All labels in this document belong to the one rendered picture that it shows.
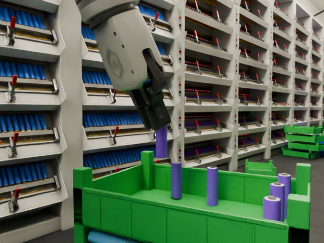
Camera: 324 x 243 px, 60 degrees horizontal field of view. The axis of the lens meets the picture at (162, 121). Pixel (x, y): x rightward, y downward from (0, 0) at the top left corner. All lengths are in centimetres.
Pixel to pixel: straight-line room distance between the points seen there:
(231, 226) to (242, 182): 20
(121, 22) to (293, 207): 29
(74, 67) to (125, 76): 81
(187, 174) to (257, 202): 13
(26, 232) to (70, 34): 77
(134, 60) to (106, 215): 21
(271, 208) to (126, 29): 27
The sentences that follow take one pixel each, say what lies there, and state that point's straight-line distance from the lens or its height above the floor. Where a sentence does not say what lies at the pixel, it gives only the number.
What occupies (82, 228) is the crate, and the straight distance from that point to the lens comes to 44.
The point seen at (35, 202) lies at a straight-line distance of 118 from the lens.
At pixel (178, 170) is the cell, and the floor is 38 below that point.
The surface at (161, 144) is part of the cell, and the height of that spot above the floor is 43.
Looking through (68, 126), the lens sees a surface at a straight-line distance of 118.
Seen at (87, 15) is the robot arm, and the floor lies 61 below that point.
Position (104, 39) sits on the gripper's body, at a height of 58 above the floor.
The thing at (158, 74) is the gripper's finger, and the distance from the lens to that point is 38.
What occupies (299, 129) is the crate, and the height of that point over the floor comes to 27.
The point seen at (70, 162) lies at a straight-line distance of 120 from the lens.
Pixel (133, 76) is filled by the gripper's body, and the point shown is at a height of 53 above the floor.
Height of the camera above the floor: 49
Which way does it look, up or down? 3 degrees down
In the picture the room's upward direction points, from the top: straight up
